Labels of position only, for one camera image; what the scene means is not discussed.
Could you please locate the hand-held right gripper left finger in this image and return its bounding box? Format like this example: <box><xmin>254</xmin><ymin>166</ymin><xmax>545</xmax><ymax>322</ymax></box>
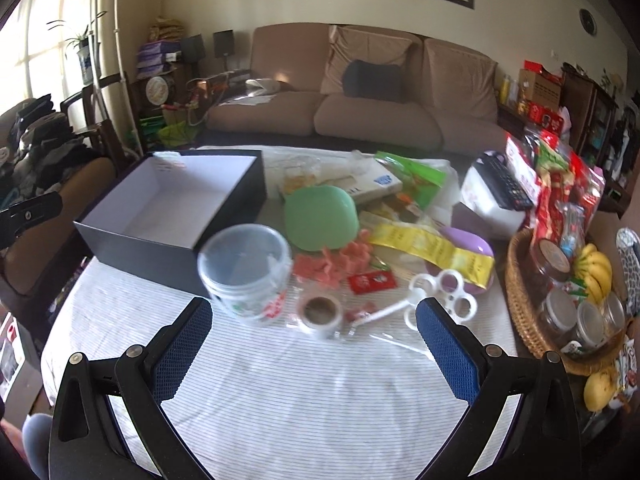
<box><xmin>47</xmin><ymin>296</ymin><xmax>215</xmax><ymax>480</ymax></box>

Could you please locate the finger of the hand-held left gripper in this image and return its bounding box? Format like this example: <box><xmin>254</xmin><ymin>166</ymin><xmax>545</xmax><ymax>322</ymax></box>
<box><xmin>0</xmin><ymin>192</ymin><xmax>63</xmax><ymax>251</ymax></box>

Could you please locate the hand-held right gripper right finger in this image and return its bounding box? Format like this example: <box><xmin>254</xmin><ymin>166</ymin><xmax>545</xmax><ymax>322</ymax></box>
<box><xmin>415</xmin><ymin>296</ymin><xmax>583</xmax><ymax>480</ymax></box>

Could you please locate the clear plastic jar with lid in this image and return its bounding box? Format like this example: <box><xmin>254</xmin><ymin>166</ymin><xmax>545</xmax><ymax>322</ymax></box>
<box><xmin>196</xmin><ymin>224</ymin><xmax>293</xmax><ymax>328</ymax></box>

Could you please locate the yellow packet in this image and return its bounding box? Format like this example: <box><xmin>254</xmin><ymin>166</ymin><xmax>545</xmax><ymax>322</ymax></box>
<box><xmin>370</xmin><ymin>222</ymin><xmax>496</xmax><ymax>286</ymax></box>

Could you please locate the black box with white inside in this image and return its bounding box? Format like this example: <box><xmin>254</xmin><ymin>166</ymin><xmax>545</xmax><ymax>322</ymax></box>
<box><xmin>74</xmin><ymin>149</ymin><xmax>267</xmax><ymax>281</ymax></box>

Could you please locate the desktop with striped white cloth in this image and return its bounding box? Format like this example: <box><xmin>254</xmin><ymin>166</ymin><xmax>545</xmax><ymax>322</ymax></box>
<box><xmin>40</xmin><ymin>145</ymin><xmax>531</xmax><ymax>480</ymax></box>

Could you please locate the brown armchair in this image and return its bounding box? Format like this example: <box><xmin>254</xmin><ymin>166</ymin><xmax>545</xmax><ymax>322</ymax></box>
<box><xmin>0</xmin><ymin>157</ymin><xmax>116</xmax><ymax>311</ymax></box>

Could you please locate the pile of dark clothes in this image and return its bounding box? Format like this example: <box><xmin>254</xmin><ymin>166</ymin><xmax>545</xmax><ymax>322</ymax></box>
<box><xmin>0</xmin><ymin>94</ymin><xmax>101</xmax><ymax>196</ymax></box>

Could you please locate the wicker basket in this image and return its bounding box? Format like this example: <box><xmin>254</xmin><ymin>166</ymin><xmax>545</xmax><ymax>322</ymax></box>
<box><xmin>504</xmin><ymin>227</ymin><xmax>636</xmax><ymax>376</ymax></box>

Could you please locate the red candy packet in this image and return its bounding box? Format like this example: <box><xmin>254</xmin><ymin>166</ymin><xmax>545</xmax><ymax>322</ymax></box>
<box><xmin>348</xmin><ymin>269</ymin><xmax>396</xmax><ymax>295</ymax></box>

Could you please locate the dark wooden chair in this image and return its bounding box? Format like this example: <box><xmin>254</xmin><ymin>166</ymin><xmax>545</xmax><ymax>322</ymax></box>
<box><xmin>60</xmin><ymin>72</ymin><xmax>146</xmax><ymax>161</ymax></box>

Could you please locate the glass jar with metal lid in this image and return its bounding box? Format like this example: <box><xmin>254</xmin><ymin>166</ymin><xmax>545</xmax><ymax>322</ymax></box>
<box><xmin>602</xmin><ymin>292</ymin><xmax>627</xmax><ymax>333</ymax></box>
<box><xmin>540</xmin><ymin>287</ymin><xmax>581</xmax><ymax>346</ymax></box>
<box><xmin>575</xmin><ymin>300</ymin><xmax>613</xmax><ymax>351</ymax></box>

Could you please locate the pink flower-shaped mould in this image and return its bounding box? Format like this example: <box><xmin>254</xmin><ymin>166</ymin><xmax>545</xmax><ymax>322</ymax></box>
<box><xmin>300</xmin><ymin>272</ymin><xmax>333</xmax><ymax>291</ymax></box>
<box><xmin>356</xmin><ymin>240</ymin><xmax>377</xmax><ymax>271</ymax></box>
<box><xmin>293</xmin><ymin>254</ymin><xmax>321</xmax><ymax>281</ymax></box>
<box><xmin>320</xmin><ymin>245</ymin><xmax>347</xmax><ymax>271</ymax></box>

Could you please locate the white tape roll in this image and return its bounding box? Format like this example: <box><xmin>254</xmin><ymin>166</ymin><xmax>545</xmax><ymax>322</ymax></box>
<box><xmin>295</xmin><ymin>290</ymin><xmax>346</xmax><ymax>341</ymax></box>

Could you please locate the dark-lidded jar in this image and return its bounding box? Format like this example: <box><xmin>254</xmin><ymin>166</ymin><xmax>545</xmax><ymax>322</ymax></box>
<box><xmin>530</xmin><ymin>240</ymin><xmax>573</xmax><ymax>291</ymax></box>

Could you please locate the white tissue pack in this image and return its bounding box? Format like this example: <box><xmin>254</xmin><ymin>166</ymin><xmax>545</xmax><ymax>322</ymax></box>
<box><xmin>460</xmin><ymin>152</ymin><xmax>533</xmax><ymax>241</ymax></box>

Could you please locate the brown orange snack packet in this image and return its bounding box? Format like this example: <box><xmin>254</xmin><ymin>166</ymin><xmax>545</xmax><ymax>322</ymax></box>
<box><xmin>360</xmin><ymin>195</ymin><xmax>426</xmax><ymax>226</ymax></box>

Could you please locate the white plastic bag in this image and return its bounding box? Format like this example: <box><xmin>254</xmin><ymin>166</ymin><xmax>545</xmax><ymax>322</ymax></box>
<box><xmin>350</xmin><ymin>150</ymin><xmax>461</xmax><ymax>231</ymax></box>

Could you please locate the single yellow banana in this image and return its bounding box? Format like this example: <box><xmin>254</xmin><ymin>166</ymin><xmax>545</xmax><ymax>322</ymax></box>
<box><xmin>584</xmin><ymin>367</ymin><xmax>621</xmax><ymax>413</ymax></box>

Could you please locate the potted plant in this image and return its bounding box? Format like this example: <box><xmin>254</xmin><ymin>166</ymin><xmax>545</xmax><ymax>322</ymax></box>
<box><xmin>47</xmin><ymin>10</ymin><xmax>108</xmax><ymax>86</ymax></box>

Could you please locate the bunch of yellow bananas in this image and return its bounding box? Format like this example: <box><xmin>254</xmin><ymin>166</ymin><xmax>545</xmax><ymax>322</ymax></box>
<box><xmin>570</xmin><ymin>242</ymin><xmax>613</xmax><ymax>306</ymax></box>

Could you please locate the green bag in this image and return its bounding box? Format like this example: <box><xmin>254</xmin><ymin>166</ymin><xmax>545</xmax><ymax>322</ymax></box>
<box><xmin>140</xmin><ymin>110</ymin><xmax>201</xmax><ymax>148</ymax></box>

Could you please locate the pile of red snack bags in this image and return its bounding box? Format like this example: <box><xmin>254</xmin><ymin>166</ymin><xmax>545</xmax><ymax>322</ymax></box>
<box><xmin>505</xmin><ymin>130</ymin><xmax>606</xmax><ymax>261</ymax></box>

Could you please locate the person's leg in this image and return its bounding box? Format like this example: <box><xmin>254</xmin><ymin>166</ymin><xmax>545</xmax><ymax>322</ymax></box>
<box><xmin>22</xmin><ymin>412</ymin><xmax>53</xmax><ymax>480</ymax></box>

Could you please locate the clear glass bottle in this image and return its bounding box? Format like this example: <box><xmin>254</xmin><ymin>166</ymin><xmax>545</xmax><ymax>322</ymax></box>
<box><xmin>555</xmin><ymin>202</ymin><xmax>586</xmax><ymax>261</ymax></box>

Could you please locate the black remote control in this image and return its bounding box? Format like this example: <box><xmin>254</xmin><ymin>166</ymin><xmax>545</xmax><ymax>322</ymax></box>
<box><xmin>477</xmin><ymin>152</ymin><xmax>535</xmax><ymax>211</ymax></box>

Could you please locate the green packet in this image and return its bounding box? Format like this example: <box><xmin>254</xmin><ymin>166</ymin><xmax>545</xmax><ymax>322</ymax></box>
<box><xmin>375</xmin><ymin>151</ymin><xmax>447</xmax><ymax>211</ymax></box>

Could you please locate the white box with blue print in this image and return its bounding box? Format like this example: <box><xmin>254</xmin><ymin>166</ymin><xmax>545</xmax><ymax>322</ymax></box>
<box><xmin>320</xmin><ymin>157</ymin><xmax>403</xmax><ymax>206</ymax></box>

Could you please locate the green plastic plate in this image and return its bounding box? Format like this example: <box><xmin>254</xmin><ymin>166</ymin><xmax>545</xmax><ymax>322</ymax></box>
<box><xmin>284</xmin><ymin>184</ymin><xmax>361</xmax><ymax>252</ymax></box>

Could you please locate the patterned cloth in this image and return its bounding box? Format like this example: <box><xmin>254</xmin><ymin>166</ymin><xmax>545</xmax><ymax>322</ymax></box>
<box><xmin>615</xmin><ymin>227</ymin><xmax>640</xmax><ymax>316</ymax></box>

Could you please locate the white coat stand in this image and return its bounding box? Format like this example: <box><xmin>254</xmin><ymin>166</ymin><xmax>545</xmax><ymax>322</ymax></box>
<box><xmin>85</xmin><ymin>0</ymin><xmax>146</xmax><ymax>161</ymax></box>

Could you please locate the stack of purple boxes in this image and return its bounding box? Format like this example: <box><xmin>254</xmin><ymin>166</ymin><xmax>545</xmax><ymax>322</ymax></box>
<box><xmin>136</xmin><ymin>40</ymin><xmax>182</xmax><ymax>81</ymax></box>

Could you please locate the clear plastic packet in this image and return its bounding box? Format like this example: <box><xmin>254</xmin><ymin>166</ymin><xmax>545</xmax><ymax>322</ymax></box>
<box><xmin>267</xmin><ymin>152</ymin><xmax>323</xmax><ymax>198</ymax></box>

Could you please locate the black speaker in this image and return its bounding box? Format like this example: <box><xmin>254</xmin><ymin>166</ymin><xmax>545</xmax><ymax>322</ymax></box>
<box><xmin>180</xmin><ymin>34</ymin><xmax>206</xmax><ymax>63</ymax></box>
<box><xmin>212</xmin><ymin>30</ymin><xmax>236</xmax><ymax>58</ymax></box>

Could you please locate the beige sofa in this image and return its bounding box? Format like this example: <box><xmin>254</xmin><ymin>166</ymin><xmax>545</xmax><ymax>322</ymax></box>
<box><xmin>206</xmin><ymin>22</ymin><xmax>511</xmax><ymax>151</ymax></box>

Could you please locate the cardboard box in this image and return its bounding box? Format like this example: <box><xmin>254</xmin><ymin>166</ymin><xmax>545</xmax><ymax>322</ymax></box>
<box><xmin>517</xmin><ymin>67</ymin><xmax>563</xmax><ymax>111</ymax></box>

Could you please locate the wooden cabinet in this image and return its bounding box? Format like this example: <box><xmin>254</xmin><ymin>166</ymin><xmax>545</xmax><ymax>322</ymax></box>
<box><xmin>560</xmin><ymin>62</ymin><xmax>621</xmax><ymax>171</ymax></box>

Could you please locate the dark cushion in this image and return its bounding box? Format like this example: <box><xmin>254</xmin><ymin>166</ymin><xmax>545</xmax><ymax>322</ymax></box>
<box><xmin>342</xmin><ymin>60</ymin><xmax>405</xmax><ymax>103</ymax></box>

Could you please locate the white plastic ring tool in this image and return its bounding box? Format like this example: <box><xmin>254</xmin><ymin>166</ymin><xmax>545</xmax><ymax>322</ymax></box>
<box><xmin>350</xmin><ymin>269</ymin><xmax>476</xmax><ymax>331</ymax></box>

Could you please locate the pink flower-shaped cutter ring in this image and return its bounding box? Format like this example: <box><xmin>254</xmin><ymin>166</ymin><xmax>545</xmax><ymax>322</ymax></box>
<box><xmin>330</xmin><ymin>260</ymin><xmax>358</xmax><ymax>291</ymax></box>

